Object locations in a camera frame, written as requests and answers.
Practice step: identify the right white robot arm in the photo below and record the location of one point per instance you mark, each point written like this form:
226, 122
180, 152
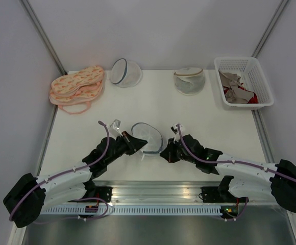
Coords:
240, 179

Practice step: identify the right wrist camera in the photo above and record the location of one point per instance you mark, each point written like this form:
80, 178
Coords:
178, 130

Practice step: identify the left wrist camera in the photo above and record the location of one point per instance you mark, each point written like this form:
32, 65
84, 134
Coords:
114, 128

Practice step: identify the right aluminium frame post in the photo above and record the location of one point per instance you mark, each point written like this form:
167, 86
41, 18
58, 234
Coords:
270, 27

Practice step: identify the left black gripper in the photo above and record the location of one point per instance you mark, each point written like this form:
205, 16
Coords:
133, 144

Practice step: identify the red garment in basket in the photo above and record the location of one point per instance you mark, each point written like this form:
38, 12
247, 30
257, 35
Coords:
253, 99

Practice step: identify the white plastic basket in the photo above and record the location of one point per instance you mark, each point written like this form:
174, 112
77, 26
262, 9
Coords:
252, 79

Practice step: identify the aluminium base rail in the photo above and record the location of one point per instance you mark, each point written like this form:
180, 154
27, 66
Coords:
156, 192

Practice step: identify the blue-trimmed mesh laundry bag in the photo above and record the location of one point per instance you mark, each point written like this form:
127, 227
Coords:
155, 141

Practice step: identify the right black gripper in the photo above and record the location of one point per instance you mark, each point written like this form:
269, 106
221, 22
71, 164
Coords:
169, 156

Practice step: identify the beige-trimmed mesh laundry bag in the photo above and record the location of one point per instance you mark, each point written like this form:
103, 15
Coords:
189, 81

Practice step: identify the aluminium frame post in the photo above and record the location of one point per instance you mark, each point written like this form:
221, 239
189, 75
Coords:
270, 27
42, 34

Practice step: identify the beige bra in basket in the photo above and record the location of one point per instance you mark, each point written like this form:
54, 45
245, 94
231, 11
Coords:
229, 79

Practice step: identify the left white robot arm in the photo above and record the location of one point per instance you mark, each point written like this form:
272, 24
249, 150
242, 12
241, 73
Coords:
33, 194

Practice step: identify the left blue-rimmed mesh laundry bag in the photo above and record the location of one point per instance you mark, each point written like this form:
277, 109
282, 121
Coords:
125, 73

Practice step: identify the white slotted cable duct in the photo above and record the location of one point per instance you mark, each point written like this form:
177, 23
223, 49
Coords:
213, 210

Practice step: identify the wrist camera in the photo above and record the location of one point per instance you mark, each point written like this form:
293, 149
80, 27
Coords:
178, 130
114, 128

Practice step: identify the left aluminium frame post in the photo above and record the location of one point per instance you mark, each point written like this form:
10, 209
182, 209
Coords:
42, 34

